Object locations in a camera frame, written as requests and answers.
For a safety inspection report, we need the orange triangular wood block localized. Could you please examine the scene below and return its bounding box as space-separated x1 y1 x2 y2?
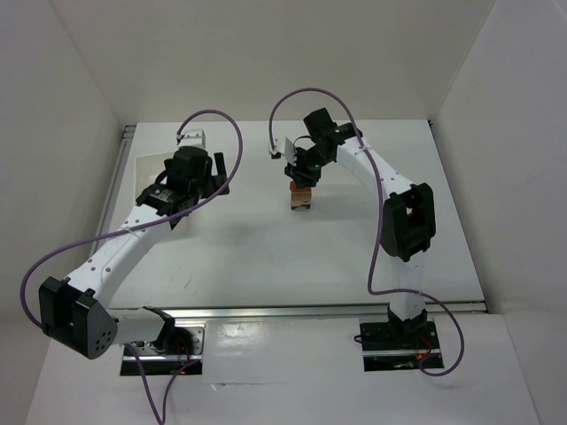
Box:
290 181 312 195

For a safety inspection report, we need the long light wood block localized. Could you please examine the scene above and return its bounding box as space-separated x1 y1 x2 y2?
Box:
291 191 312 210

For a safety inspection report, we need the white plastic bin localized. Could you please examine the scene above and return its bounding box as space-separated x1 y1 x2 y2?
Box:
134 151 175 205

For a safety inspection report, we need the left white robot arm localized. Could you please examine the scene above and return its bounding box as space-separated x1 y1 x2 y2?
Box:
38 146 229 359

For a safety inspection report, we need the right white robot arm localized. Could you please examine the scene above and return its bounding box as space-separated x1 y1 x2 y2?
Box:
277 108 436 342

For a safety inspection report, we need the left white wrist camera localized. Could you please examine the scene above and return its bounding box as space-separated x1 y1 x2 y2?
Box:
176 128 206 149

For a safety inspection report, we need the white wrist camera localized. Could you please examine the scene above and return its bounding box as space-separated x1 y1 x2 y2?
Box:
176 128 206 149
268 137 296 165

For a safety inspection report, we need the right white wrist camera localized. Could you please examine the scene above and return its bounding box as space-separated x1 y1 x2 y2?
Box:
268 137 296 165

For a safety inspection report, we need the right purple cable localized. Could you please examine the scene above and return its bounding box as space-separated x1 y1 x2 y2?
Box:
268 87 464 376

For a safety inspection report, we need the left aluminium rail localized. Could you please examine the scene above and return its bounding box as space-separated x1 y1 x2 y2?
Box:
95 124 137 236

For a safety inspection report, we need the aluminium rail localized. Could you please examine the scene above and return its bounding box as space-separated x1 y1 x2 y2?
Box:
95 124 137 236
73 301 488 322

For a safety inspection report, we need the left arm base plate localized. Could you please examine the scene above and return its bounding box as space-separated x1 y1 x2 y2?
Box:
131 321 206 376

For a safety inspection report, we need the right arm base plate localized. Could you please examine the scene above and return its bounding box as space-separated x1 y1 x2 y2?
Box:
353 321 444 372

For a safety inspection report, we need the front aluminium rail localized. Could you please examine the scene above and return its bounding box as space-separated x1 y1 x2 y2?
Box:
73 301 488 322

